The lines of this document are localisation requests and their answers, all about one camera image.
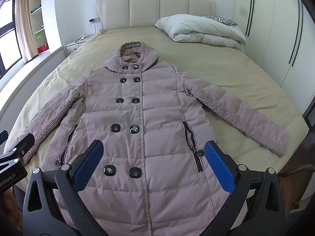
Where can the red box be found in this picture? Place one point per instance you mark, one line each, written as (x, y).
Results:
(43, 48)

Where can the white wall shelf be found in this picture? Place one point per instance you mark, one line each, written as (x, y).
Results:
(39, 12)

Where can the beige curtain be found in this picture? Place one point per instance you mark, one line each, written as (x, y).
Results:
(25, 24)

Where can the bed with beige sheet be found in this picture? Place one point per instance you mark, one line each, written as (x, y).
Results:
(209, 61)

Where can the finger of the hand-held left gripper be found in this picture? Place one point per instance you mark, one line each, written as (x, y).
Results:
(3, 137)
(23, 143)

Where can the white window ledge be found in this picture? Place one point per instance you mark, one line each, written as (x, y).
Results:
(32, 71)

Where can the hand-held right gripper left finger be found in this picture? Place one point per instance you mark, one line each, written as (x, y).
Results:
(87, 164)

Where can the green plastic item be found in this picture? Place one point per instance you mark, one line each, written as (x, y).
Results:
(38, 38)

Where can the white folded duvet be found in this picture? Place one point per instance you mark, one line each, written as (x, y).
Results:
(201, 30)

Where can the wall socket with plug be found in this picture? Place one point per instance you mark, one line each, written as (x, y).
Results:
(94, 19)

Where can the white nightstand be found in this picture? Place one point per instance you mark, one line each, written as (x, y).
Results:
(72, 46)

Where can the small white device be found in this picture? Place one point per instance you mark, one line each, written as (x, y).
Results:
(82, 37)

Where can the black framed window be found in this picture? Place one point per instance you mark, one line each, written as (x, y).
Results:
(9, 41)

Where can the beige padded headboard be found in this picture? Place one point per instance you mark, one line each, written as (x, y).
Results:
(144, 9)

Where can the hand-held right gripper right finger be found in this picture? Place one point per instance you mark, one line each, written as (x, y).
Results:
(217, 161)

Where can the pink quilted hooded coat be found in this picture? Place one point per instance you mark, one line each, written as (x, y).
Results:
(160, 127)

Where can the zebra print pillow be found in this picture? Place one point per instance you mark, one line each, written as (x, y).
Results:
(225, 21)

